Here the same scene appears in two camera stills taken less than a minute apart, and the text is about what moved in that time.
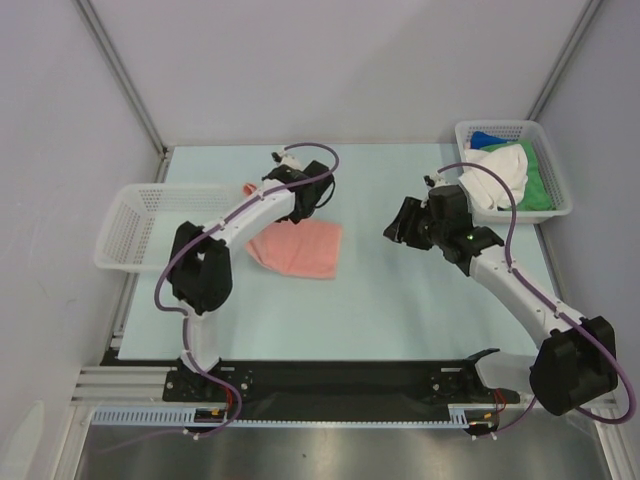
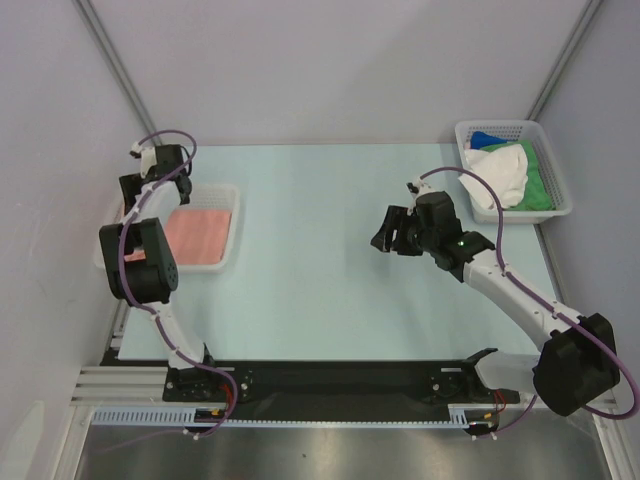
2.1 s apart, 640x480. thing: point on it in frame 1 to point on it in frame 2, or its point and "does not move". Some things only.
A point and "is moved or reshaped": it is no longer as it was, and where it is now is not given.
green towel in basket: [535, 195] does not move
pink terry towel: [301, 249] is moved or reshaped
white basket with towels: [520, 147] does not move
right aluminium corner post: [589, 15] does not move
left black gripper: [283, 219] to [151, 173]
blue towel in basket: [479, 140] does not move
